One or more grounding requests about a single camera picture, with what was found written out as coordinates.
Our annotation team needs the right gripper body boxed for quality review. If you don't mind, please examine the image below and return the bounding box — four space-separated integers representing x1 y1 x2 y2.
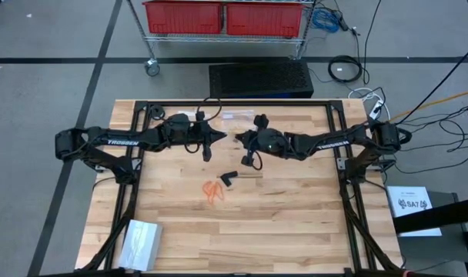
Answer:
246 129 269 155

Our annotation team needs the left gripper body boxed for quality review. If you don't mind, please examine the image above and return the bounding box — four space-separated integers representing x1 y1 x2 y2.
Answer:
189 122 216 146

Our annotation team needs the wide black rubber band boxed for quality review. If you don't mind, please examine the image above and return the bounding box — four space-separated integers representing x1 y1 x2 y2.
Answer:
219 170 239 188

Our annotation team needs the orange rubber band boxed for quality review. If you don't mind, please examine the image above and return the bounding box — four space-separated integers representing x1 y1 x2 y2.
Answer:
212 182 226 202
202 180 216 205

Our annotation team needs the black tape roll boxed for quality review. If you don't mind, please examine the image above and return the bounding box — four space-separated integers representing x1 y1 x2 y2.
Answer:
148 103 166 121

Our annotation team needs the black perforated floor mat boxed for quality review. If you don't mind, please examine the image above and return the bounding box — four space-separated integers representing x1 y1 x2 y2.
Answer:
209 61 315 99

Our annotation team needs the red plastic storage bin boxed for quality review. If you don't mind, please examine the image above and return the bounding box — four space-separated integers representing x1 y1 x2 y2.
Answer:
225 2 304 38
142 0 224 35

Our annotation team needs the white power strip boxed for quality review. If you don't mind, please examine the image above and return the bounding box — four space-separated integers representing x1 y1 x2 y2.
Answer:
368 98 385 121

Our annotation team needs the black power adapter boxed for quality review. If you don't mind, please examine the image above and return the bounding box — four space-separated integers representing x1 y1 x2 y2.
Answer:
335 9 353 32

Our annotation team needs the white SA7 booklet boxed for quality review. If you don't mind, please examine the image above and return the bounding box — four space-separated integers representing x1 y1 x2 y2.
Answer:
386 185 443 238

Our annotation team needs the black bar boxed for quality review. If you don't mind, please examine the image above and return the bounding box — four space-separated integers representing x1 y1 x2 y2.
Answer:
392 195 468 236

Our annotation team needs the grey cart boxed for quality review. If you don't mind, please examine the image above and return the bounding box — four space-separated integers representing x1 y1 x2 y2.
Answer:
395 190 468 277

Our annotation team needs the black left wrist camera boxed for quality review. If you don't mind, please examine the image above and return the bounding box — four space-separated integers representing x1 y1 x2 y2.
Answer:
201 141 213 163

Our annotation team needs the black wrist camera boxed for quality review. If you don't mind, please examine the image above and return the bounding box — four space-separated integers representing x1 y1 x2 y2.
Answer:
201 141 213 163
240 152 257 168

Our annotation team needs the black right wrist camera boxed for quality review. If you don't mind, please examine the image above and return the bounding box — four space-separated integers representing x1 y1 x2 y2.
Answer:
240 152 257 168

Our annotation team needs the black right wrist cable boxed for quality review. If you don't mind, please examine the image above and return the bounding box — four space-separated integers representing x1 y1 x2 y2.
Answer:
251 150 264 172

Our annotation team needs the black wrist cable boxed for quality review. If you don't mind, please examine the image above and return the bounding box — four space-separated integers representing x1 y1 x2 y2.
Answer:
195 96 223 124
251 150 264 172

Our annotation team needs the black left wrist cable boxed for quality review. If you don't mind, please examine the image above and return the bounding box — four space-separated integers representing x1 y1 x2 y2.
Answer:
195 96 223 124

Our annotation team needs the black aluminium table frame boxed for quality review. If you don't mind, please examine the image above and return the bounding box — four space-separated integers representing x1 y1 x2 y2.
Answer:
78 98 406 277

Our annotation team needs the chrome wire shelf rack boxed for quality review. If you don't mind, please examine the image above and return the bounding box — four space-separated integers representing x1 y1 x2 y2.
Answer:
125 0 319 77

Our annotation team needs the black cable coil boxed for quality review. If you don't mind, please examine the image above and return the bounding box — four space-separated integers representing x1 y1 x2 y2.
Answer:
327 55 364 84

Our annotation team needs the white cable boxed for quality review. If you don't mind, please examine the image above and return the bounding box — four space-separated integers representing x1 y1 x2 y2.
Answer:
348 87 392 121

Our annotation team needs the blue cable coil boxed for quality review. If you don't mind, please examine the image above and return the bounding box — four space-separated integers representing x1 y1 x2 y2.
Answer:
309 7 341 34

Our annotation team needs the curved black floor cable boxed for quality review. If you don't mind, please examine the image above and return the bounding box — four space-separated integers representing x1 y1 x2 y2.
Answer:
363 0 383 85

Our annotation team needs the orange extension cable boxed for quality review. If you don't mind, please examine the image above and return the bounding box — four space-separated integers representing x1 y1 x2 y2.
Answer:
391 87 468 120

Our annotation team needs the looped black cable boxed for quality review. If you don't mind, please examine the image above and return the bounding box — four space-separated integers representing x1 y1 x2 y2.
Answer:
401 107 468 153

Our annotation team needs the straight black floor cable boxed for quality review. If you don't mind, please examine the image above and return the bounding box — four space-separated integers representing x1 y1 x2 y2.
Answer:
397 48 468 125

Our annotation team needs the long black cable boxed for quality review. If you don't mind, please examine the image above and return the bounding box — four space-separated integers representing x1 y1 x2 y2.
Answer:
393 145 468 175

